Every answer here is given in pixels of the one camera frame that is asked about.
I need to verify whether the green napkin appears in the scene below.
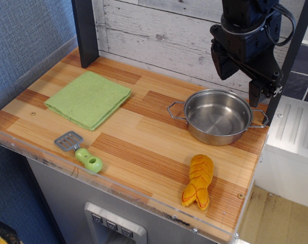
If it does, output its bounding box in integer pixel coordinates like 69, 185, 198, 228
44, 71, 131, 131

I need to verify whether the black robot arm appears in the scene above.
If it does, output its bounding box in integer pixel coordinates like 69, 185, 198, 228
210, 1, 283, 107

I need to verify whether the stainless steel pot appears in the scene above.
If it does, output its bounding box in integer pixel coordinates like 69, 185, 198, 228
167, 89, 269, 146

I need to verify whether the dark right frame post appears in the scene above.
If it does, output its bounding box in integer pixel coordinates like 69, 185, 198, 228
266, 0, 308, 126

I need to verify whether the grey spatula green handle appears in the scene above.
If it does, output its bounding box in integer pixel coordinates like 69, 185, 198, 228
54, 131, 103, 173

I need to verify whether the yellow black object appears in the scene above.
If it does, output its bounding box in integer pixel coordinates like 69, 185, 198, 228
0, 227, 21, 244

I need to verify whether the orange plush fish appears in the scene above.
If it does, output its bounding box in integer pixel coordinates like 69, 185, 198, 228
181, 155, 214, 211

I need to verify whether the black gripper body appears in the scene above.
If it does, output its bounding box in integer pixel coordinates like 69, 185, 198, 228
210, 24, 283, 98

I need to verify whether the grey button panel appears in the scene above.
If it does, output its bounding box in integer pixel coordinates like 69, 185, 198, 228
84, 202, 147, 243

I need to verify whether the dark left frame post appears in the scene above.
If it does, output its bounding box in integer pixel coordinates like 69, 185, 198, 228
71, 0, 99, 68

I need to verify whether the clear acrylic table guard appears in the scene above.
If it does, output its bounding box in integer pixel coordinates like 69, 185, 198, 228
0, 128, 263, 244

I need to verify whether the white ribbed box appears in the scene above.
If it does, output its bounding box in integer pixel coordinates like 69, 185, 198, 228
265, 95, 308, 161

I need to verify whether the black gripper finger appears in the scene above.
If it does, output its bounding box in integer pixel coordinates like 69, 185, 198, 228
249, 80, 266, 107
211, 45, 239, 80

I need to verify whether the dark frame post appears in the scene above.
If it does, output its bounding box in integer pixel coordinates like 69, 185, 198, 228
71, 0, 99, 68
266, 0, 308, 126

